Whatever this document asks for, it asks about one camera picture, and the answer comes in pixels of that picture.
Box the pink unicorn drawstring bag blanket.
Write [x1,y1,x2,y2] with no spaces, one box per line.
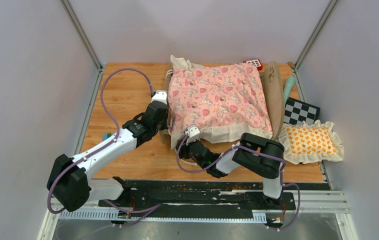
[164,54,274,167]

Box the wooden striped pet bed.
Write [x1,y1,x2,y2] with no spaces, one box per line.
[159,60,286,146]

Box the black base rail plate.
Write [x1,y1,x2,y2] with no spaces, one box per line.
[111,180,297,220]

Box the orange duck print pillow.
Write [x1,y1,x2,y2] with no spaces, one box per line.
[278,120,344,165]

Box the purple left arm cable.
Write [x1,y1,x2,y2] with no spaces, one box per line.
[46,67,162,229]

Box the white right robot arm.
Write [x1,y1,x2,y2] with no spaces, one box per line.
[175,133,286,209]

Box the red white grid block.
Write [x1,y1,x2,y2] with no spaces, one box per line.
[243,58,263,71]

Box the mint green massager wand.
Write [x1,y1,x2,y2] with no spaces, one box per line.
[283,76,295,103]

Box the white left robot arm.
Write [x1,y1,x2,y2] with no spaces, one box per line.
[47,100,168,214]

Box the black and silver chessboard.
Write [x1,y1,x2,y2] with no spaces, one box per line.
[283,97,321,126]

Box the blue green grey block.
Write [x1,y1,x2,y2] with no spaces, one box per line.
[102,133,112,141]

